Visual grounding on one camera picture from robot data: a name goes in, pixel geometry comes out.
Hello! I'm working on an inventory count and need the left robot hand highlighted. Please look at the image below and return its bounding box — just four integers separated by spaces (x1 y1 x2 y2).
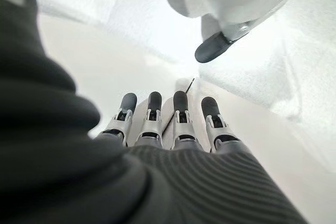
0 0 311 224

